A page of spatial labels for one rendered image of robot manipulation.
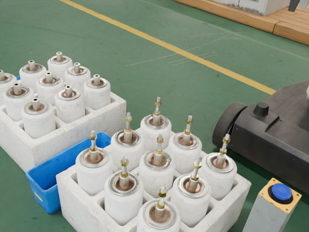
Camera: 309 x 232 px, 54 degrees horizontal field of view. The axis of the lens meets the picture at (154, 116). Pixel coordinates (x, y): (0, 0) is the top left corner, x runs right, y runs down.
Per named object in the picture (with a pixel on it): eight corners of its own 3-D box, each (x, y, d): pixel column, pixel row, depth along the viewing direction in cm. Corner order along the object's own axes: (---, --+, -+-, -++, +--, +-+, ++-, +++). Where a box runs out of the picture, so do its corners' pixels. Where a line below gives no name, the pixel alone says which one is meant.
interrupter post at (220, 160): (224, 167, 81) (226, 159, 79) (215, 166, 81) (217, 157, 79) (223, 161, 83) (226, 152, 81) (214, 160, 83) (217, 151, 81)
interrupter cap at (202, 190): (198, 205, 70) (199, 203, 70) (171, 188, 74) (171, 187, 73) (213, 185, 76) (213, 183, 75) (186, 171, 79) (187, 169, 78)
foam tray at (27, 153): (70, 97, 146) (66, 63, 135) (125, 137, 126) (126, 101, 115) (-13, 132, 122) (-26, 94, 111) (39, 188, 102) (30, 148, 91)
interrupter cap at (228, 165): (234, 176, 79) (235, 174, 78) (205, 171, 79) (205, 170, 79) (232, 156, 85) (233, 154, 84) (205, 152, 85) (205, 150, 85)
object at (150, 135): (133, 159, 106) (135, 117, 95) (157, 150, 110) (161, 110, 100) (146, 177, 99) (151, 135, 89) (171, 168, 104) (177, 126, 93)
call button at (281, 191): (275, 185, 69) (277, 179, 68) (292, 196, 67) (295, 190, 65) (266, 195, 66) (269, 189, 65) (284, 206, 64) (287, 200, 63)
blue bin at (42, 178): (102, 153, 117) (101, 129, 110) (122, 169, 111) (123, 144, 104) (30, 198, 98) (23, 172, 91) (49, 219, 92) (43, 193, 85)
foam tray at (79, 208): (150, 156, 118) (154, 118, 107) (237, 220, 97) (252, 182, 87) (61, 215, 94) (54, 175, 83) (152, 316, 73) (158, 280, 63)
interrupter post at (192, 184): (194, 192, 73) (196, 183, 71) (185, 187, 74) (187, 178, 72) (199, 186, 75) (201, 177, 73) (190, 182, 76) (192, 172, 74)
